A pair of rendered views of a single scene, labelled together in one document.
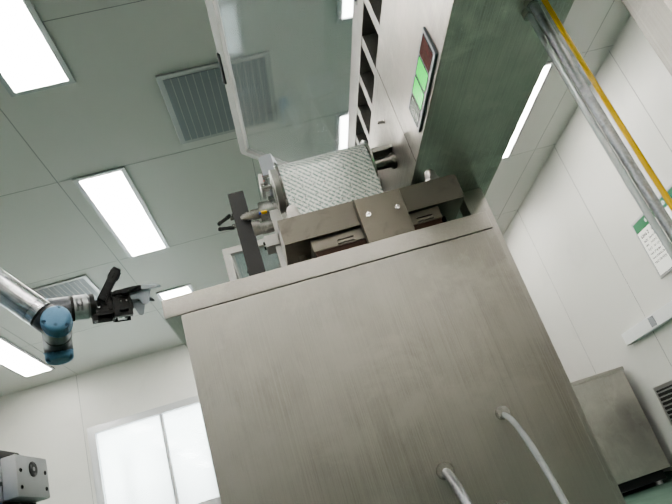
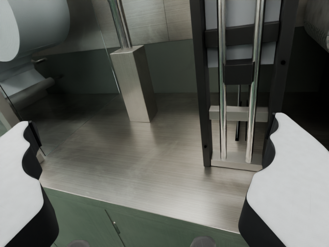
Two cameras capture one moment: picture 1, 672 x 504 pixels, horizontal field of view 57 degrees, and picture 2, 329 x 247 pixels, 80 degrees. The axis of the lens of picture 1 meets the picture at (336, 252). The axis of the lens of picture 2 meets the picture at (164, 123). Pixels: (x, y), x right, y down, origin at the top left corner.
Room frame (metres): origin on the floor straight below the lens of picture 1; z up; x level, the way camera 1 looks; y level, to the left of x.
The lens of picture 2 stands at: (1.68, 0.65, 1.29)
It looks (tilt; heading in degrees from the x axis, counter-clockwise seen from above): 32 degrees down; 304
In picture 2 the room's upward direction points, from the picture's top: 11 degrees counter-clockwise
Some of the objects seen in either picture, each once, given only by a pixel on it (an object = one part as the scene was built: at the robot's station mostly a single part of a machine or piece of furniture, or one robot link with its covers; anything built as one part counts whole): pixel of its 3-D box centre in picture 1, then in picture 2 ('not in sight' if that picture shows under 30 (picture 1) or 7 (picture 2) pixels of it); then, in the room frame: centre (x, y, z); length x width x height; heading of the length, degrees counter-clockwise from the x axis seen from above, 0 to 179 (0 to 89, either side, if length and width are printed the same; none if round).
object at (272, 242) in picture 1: (283, 266); not in sight; (1.45, 0.14, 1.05); 0.06 x 0.05 x 0.31; 98
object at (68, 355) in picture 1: (57, 341); not in sight; (1.59, 0.82, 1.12); 0.11 x 0.08 x 0.11; 29
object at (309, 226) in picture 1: (369, 225); not in sight; (1.27, -0.09, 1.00); 0.40 x 0.16 x 0.06; 98
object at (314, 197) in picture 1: (341, 211); not in sight; (1.38, -0.04, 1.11); 0.23 x 0.01 x 0.18; 98
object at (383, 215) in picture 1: (384, 217); not in sight; (1.18, -0.12, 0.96); 0.10 x 0.03 x 0.11; 98
